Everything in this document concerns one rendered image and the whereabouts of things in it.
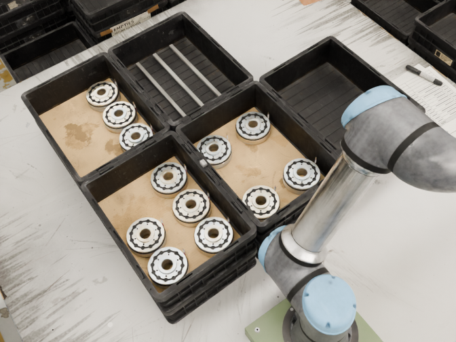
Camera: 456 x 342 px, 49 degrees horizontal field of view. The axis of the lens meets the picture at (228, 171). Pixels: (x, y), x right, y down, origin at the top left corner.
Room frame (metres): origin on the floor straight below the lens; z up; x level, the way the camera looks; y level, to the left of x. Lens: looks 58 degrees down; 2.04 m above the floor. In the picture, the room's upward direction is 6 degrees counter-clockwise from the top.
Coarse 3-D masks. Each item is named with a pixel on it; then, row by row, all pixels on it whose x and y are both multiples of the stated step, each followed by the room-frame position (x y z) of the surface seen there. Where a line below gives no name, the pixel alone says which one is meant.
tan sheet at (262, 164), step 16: (224, 128) 0.92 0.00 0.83; (272, 128) 0.91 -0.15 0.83; (240, 144) 0.86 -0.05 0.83; (272, 144) 0.85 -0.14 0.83; (288, 144) 0.84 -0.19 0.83; (240, 160) 0.80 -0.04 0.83; (256, 160) 0.80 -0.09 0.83; (272, 160) 0.79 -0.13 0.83; (288, 160) 0.79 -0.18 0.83; (224, 176) 0.75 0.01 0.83; (240, 176) 0.75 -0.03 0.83; (256, 176) 0.74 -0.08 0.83; (272, 176) 0.74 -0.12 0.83; (320, 176) 0.72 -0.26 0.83; (240, 192) 0.70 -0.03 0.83; (288, 192) 0.68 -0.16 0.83
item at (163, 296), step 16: (128, 160) 0.77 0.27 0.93; (96, 176) 0.73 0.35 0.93; (208, 176) 0.70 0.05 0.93; (224, 192) 0.64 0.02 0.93; (96, 208) 0.63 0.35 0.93; (240, 208) 0.59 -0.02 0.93; (240, 240) 0.50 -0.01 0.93; (128, 256) 0.49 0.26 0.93; (224, 256) 0.47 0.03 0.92; (144, 272) 0.45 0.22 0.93; (192, 272) 0.43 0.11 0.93; (176, 288) 0.40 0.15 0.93
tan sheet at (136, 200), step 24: (120, 192) 0.73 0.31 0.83; (144, 192) 0.73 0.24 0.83; (120, 216) 0.66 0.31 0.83; (144, 216) 0.65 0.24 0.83; (168, 216) 0.64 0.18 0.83; (216, 216) 0.63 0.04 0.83; (168, 240) 0.57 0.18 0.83; (192, 240) 0.56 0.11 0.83; (144, 264) 0.51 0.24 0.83; (192, 264) 0.50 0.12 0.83
